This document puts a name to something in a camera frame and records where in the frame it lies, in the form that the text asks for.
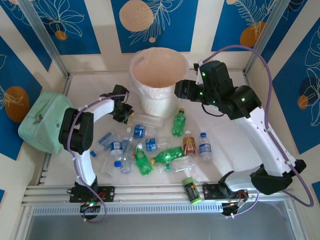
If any red label drink bottle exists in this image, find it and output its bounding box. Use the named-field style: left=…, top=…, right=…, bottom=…
left=183, top=130, right=197, bottom=157

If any white plastic waste bin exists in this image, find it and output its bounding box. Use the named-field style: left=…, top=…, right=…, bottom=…
left=129, top=47, right=189, bottom=118

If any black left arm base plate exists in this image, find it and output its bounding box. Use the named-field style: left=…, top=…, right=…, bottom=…
left=69, top=185, right=116, bottom=203

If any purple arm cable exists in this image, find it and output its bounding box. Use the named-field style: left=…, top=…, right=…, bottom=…
left=71, top=91, right=131, bottom=223
left=203, top=44, right=315, bottom=218

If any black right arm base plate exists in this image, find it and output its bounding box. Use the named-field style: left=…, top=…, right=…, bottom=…
left=201, top=182, right=248, bottom=201

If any clear square plastic bottle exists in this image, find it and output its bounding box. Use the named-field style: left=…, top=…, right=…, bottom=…
left=100, top=154, right=118, bottom=177

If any thin black right camera cable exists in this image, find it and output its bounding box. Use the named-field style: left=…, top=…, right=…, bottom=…
left=201, top=103, right=225, bottom=118

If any crushed blue label bottle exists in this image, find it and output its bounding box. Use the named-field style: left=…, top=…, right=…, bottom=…
left=97, top=131, right=118, bottom=152

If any aluminium frame post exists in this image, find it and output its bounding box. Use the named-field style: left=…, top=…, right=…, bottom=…
left=243, top=0, right=290, bottom=75
left=17, top=0, right=70, bottom=78

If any green plastic soda bottle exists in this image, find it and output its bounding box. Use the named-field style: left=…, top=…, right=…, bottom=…
left=171, top=107, right=187, bottom=138
left=134, top=146, right=154, bottom=177
left=149, top=146, right=186, bottom=165

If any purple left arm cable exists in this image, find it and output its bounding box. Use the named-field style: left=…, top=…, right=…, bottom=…
left=71, top=91, right=131, bottom=223

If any aluminium rail under arm bases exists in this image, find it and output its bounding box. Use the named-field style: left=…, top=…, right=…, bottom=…
left=21, top=181, right=293, bottom=205

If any clear bottle with blue cap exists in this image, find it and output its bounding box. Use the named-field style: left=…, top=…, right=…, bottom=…
left=113, top=156, right=133, bottom=175

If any clear bottle with green cap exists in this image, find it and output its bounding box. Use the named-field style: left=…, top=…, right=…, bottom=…
left=158, top=159, right=196, bottom=174

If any slotted grey cable duct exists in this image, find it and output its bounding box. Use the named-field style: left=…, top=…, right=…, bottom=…
left=29, top=202, right=225, bottom=216

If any small circuit board with wires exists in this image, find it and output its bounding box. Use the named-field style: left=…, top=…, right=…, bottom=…
left=221, top=197, right=250, bottom=218
left=79, top=198, right=104, bottom=213

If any blue label water bottle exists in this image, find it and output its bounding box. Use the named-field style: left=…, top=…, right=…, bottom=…
left=198, top=132, right=214, bottom=163
left=109, top=136, right=125, bottom=161
left=126, top=123, right=160, bottom=139
left=144, top=136, right=172, bottom=152

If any clear bottle with coloured bits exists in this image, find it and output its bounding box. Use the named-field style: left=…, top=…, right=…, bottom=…
left=122, top=136, right=137, bottom=159

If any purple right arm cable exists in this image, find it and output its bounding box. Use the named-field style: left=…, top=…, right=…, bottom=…
left=203, top=44, right=315, bottom=218

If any grey metal panel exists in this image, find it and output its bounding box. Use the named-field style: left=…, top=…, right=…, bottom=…
left=14, top=199, right=306, bottom=240

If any mint green zip pouch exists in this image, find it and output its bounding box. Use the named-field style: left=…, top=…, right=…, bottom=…
left=17, top=90, right=76, bottom=155

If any green black cylindrical can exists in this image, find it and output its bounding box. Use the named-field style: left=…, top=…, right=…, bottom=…
left=181, top=176, right=202, bottom=205

